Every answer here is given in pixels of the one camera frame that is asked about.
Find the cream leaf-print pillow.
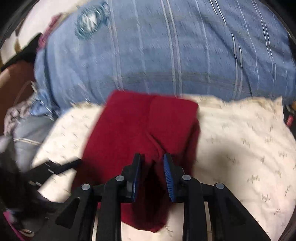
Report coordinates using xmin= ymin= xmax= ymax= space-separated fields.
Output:
xmin=32 ymin=95 xmax=295 ymax=240

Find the mauve crumpled cloth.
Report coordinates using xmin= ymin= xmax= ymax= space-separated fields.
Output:
xmin=4 ymin=99 xmax=33 ymax=136

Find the red garment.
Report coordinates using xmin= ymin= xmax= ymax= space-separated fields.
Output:
xmin=72 ymin=91 xmax=200 ymax=232

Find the blue plaid pillow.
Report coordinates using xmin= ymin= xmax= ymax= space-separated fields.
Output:
xmin=30 ymin=1 xmax=295 ymax=118

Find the brown wooden headboard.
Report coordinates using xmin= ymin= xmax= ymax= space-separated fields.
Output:
xmin=1 ymin=61 xmax=35 ymax=135

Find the grey striped duvet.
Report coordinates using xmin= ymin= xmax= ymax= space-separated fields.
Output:
xmin=1 ymin=115 xmax=54 ymax=172

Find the white charger cable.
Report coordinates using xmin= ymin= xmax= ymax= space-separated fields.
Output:
xmin=12 ymin=79 xmax=35 ymax=107

